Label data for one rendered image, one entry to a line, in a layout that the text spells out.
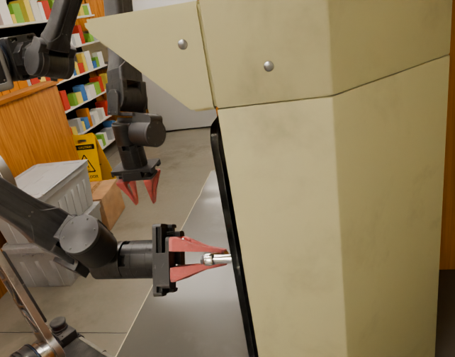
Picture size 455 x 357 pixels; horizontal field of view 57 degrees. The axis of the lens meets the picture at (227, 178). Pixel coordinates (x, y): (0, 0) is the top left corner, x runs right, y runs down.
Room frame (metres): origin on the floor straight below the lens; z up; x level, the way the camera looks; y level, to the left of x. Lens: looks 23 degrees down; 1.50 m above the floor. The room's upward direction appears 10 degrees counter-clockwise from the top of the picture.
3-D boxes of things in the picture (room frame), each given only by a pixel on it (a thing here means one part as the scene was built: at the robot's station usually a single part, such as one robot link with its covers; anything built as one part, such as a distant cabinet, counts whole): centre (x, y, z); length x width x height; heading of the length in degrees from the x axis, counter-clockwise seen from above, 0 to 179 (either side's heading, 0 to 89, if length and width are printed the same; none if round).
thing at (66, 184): (2.56, 1.20, 0.49); 0.60 x 0.42 x 0.33; 167
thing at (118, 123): (0.92, 0.20, 1.27); 0.07 x 0.06 x 0.07; 49
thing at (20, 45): (1.24, 0.48, 1.45); 0.09 x 0.08 x 0.12; 139
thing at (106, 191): (3.17, 1.10, 0.14); 0.41 x 0.32 x 0.28; 173
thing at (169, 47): (0.57, 0.02, 1.46); 0.32 x 0.12 x 0.10; 167
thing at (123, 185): (0.92, 0.21, 1.14); 0.07 x 0.07 x 0.09; 77
